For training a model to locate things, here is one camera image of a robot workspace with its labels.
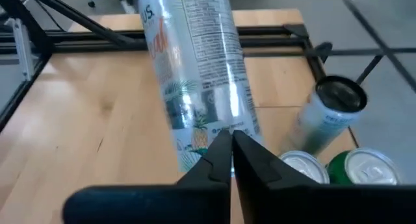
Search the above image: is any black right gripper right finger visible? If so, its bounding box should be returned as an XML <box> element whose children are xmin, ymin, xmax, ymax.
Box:
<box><xmin>232</xmin><ymin>130</ymin><xmax>416</xmax><ymax>224</ymax></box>

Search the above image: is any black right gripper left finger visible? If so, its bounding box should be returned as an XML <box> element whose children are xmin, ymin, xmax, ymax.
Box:
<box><xmin>62</xmin><ymin>129</ymin><xmax>233</xmax><ymax>224</ymax></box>

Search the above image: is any tall white can black top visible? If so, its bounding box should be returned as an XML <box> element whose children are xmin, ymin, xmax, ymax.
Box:
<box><xmin>291</xmin><ymin>75</ymin><xmax>369</xmax><ymax>157</ymax></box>

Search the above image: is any red Coca-Cola can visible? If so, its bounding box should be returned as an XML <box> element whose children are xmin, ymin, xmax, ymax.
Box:
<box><xmin>278</xmin><ymin>150</ymin><xmax>331</xmax><ymax>185</ymax></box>

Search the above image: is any green Sprite can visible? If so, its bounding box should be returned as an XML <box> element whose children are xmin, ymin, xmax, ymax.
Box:
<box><xmin>326</xmin><ymin>147</ymin><xmax>404</xmax><ymax>186</ymax></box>

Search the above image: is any black aluminium table frame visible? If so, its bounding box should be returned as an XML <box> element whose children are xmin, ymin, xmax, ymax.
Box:
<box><xmin>0</xmin><ymin>0</ymin><xmax>334</xmax><ymax>132</ymax></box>

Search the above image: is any tall white can pineapple print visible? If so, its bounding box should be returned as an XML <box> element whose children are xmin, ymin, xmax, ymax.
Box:
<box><xmin>138</xmin><ymin>0</ymin><xmax>264</xmax><ymax>173</ymax></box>

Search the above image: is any white metal bracket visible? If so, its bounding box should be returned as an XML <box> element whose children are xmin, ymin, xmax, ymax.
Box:
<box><xmin>12</xmin><ymin>18</ymin><xmax>34</xmax><ymax>82</ymax></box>

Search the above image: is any rolling chair base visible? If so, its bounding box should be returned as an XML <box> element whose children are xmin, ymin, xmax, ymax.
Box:
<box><xmin>86</xmin><ymin>0</ymin><xmax>137</xmax><ymax>14</ymax></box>

